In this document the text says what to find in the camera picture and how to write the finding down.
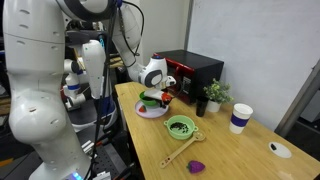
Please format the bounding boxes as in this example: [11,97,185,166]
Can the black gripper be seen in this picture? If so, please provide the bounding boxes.
[144,89,172,108]

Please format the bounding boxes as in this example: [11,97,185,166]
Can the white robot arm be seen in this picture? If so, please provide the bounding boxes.
[3,0,175,180]

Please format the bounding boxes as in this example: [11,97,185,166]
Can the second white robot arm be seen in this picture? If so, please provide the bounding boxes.
[63,40,117,128]

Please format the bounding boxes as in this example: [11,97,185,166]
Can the pink round plate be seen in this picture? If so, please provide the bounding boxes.
[135,101,169,119]

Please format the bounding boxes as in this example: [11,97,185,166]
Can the dark green bowl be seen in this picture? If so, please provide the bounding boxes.
[139,91,158,106]

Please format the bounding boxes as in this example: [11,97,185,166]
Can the light green bowl with beans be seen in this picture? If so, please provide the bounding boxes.
[164,115,199,140]

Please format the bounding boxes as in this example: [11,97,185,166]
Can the red black microwave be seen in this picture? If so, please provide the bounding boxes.
[157,50,224,104]

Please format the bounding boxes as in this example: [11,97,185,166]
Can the black cup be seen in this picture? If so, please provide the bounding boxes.
[196,96,208,117]

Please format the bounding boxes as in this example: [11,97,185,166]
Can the wooden spoon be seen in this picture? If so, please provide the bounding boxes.
[159,131,206,168]

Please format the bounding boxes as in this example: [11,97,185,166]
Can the small potted plant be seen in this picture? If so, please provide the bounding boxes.
[203,79,233,112]

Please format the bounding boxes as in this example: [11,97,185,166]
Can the purple toy grapes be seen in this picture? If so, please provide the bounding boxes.
[187,160,205,174]

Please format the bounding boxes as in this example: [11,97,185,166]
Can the white paper cup purple band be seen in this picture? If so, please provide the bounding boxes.
[229,103,253,134]

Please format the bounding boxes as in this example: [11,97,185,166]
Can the white lid with dark item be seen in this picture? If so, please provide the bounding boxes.
[268,142,292,159]

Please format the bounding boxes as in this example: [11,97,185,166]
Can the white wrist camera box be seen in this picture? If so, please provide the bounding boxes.
[165,76,176,87]

